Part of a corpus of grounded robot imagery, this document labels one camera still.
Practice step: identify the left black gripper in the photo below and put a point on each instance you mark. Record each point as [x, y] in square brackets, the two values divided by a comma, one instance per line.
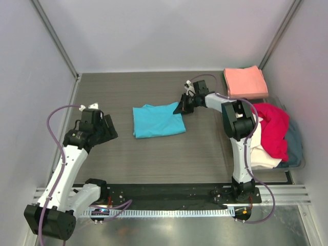
[110, 132]

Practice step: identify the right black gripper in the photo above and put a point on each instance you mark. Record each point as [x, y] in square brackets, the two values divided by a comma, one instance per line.
[183, 107]

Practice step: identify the turquoise t shirt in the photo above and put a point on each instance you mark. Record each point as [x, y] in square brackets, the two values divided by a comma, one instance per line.
[157, 121]

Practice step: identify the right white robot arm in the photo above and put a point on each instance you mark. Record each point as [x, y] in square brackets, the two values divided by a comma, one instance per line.
[238, 124]

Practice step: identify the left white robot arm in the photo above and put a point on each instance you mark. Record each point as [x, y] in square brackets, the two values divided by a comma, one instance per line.
[55, 213]

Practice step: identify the folded pink t shirt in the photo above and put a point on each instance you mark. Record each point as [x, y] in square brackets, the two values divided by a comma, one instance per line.
[245, 82]

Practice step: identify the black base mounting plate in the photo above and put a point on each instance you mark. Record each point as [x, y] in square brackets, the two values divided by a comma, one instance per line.
[178, 196]

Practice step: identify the red t shirt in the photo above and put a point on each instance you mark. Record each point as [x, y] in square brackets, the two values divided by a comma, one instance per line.
[274, 126]

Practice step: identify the cream t shirt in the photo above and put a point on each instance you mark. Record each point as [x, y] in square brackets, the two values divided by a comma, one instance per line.
[260, 159]

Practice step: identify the clear plastic bin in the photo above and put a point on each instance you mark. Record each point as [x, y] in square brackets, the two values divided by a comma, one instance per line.
[227, 148]

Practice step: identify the teal grey t shirt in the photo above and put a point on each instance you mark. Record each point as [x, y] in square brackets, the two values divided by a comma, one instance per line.
[295, 149]

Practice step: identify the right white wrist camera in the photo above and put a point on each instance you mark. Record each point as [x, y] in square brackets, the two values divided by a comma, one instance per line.
[190, 91]

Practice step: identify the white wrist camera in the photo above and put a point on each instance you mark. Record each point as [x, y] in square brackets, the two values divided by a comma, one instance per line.
[94, 106]
[190, 91]

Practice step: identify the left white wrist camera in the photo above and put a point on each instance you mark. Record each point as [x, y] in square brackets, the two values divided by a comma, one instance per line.
[94, 106]

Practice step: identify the slotted grey cable duct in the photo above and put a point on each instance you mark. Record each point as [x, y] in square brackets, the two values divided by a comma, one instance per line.
[229, 212]

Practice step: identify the right aluminium frame post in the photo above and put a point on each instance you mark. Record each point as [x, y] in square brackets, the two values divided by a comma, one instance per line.
[287, 20]

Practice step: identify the aluminium frame post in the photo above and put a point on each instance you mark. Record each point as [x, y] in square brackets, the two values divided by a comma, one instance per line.
[287, 20]
[51, 31]

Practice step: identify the left aluminium frame post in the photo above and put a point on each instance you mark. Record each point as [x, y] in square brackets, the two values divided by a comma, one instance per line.
[51, 31]

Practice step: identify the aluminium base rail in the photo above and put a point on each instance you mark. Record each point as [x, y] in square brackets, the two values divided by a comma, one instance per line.
[282, 195]

